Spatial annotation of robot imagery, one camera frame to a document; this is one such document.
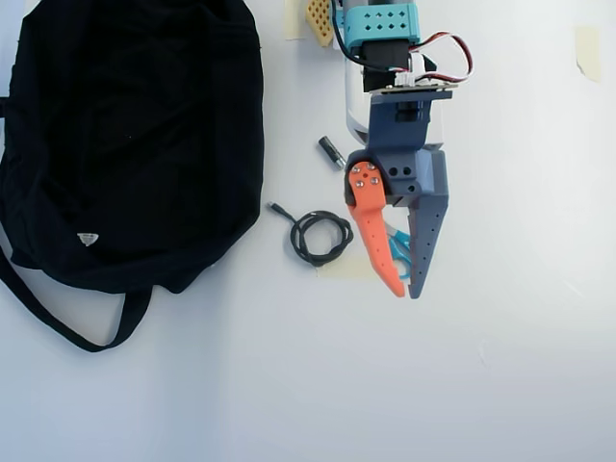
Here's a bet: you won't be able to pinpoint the narrow masking tape strip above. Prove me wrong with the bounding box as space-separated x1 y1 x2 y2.
282 0 310 41

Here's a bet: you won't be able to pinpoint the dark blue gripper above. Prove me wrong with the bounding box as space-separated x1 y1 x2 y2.
346 92 454 301

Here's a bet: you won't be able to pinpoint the wide masking tape strip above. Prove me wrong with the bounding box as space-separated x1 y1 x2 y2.
314 254 382 280

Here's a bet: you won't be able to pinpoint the blue-handled scissors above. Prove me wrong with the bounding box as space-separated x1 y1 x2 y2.
383 225 413 283

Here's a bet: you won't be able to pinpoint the masking tape piece torn corner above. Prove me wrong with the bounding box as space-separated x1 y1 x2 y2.
574 25 603 83

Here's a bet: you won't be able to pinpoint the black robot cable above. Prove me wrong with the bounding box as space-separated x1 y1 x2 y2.
328 0 368 64

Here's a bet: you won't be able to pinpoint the black coiled cable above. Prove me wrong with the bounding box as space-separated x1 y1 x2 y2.
266 201 356 269

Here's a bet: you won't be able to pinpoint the red and white servo wires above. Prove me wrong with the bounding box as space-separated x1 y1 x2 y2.
407 30 475 87

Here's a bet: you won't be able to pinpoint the camera circuit board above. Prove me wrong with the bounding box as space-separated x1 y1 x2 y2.
370 80 456 98

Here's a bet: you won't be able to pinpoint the black fabric bag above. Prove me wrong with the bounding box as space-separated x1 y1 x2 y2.
0 0 267 354

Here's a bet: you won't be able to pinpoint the yellow perforated block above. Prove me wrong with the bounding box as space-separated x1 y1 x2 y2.
304 0 339 49

